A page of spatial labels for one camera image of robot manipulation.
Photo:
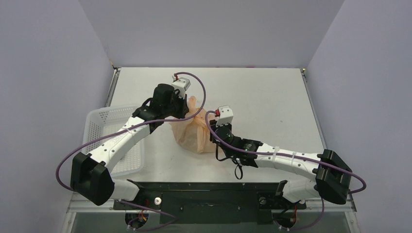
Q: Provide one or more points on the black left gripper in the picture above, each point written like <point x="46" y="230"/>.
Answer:
<point x="184" y="108"/>

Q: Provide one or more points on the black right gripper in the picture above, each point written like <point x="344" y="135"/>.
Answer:
<point x="215" y="129"/>

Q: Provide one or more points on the translucent orange plastic bag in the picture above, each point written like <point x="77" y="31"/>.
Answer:
<point x="193" y="134"/>

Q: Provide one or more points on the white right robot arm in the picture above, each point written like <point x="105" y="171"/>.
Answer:
<point x="323" y="175"/>

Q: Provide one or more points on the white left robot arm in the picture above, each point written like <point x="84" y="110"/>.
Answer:
<point x="91" y="173"/>

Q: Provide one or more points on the white perforated plastic basket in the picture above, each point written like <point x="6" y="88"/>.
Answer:
<point x="108" y="120"/>

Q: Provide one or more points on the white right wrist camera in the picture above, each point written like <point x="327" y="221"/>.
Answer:
<point x="225" y="116"/>

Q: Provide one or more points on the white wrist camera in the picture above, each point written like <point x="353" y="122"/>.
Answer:
<point x="225" y="116"/>
<point x="182" y="85"/>

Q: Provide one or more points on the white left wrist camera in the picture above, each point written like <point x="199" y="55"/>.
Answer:
<point x="182" y="85"/>

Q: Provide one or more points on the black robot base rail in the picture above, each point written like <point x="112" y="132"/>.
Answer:
<point x="212" y="203"/>

